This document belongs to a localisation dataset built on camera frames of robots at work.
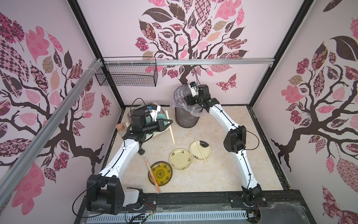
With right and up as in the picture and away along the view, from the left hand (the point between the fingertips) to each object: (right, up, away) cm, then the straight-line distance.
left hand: (172, 124), depth 76 cm
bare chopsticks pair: (-1, -2, -1) cm, 2 cm away
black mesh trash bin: (+9, +6, +15) cm, 18 cm away
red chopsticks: (-13, -31, +5) cm, 34 cm away
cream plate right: (+14, -20, +16) cm, 30 cm away
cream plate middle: (+4, -23, +12) cm, 27 cm away
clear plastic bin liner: (+3, +15, +24) cm, 28 cm away
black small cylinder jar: (-22, -19, +14) cm, 32 cm away
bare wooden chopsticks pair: (+18, -19, +16) cm, 31 cm away
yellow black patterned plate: (-6, -31, +8) cm, 32 cm away
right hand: (+11, +21, +21) cm, 31 cm away
